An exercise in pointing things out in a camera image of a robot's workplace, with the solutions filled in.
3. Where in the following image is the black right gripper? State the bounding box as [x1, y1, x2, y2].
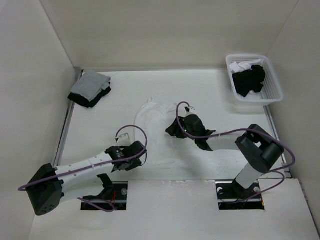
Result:
[165, 116, 198, 141]

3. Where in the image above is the white tank top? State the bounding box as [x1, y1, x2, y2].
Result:
[134, 98, 179, 170]

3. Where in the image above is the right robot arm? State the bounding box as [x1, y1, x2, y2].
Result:
[165, 113, 284, 198]

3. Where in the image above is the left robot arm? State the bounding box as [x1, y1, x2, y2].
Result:
[23, 141, 147, 216]

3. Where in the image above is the black tank top in basket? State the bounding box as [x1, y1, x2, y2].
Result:
[232, 65, 266, 98]

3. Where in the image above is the white plastic laundry basket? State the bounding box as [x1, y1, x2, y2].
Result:
[225, 54, 284, 107]

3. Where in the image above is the white garment in basket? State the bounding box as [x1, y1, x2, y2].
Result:
[229, 59, 264, 74]

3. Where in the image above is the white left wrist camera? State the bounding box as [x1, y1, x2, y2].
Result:
[115, 133, 131, 147]

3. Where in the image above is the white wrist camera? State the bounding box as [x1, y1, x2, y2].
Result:
[115, 133, 131, 147]
[185, 106, 197, 117]

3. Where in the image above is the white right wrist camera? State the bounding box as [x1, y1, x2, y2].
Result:
[185, 106, 197, 117]

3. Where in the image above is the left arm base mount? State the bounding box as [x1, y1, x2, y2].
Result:
[80, 181, 129, 212]

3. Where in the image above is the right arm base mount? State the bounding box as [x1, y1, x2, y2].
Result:
[215, 181, 265, 211]

